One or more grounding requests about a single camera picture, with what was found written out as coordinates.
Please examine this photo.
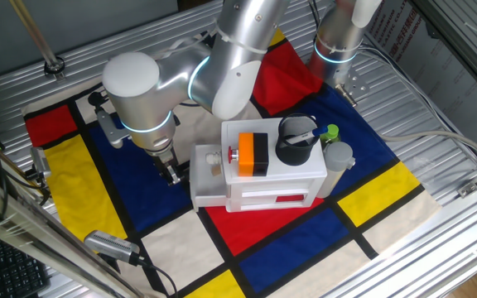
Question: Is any metal pole with ring base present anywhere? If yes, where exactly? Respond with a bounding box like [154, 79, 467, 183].
[8, 0, 65, 82]

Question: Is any dark frame beam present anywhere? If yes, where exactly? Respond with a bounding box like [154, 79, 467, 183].
[412, 0, 477, 104]

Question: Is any white marker with blue cap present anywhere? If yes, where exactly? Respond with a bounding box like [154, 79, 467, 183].
[286, 125, 330, 146]

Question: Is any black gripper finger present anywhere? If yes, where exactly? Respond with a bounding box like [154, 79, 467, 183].
[159, 161, 176, 185]
[168, 159, 183, 186]

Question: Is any white drawer cabinet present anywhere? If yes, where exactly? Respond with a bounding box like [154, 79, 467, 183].
[220, 118, 329, 213]

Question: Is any aluminium frame beam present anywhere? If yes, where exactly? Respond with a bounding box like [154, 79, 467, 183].
[0, 165, 144, 298]

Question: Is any colour block tablecloth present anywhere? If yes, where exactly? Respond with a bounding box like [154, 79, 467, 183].
[22, 26, 442, 298]

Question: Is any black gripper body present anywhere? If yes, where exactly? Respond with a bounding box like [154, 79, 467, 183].
[151, 145, 181, 171]

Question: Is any green plastic bottle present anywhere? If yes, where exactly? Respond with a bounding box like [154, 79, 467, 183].
[320, 123, 341, 150]

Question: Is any thick grey cable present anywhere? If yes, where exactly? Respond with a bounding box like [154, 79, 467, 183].
[378, 131, 477, 166]

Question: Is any small silver camera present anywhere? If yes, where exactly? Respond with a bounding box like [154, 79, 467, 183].
[29, 147, 53, 180]

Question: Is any metal corner bracket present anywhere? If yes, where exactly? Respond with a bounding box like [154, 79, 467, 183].
[457, 180, 477, 199]

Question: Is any black cable of grille camera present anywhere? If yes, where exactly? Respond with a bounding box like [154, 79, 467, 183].
[138, 258, 180, 298]

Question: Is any black keyboard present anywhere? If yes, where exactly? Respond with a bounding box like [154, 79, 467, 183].
[0, 231, 51, 298]

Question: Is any silver camera with grille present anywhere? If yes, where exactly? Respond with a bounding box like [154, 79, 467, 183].
[83, 229, 144, 267]

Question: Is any black yellow camera clamp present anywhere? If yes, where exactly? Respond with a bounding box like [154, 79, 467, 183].
[25, 165, 53, 204]

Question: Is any grey board with red print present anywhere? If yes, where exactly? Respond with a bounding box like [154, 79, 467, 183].
[362, 0, 477, 162]

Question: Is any black pen cup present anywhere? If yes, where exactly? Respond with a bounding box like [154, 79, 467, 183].
[274, 113, 321, 167]

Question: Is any orange black emergency button box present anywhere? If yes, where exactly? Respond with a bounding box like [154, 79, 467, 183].
[228, 132, 269, 178]

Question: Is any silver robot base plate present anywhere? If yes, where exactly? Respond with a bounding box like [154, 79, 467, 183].
[333, 68, 370, 108]

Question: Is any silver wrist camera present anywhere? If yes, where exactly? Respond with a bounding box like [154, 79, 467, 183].
[96, 108, 134, 149]

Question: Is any white bottle with grey lid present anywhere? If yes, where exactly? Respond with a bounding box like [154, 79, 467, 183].
[316, 141, 356, 199]

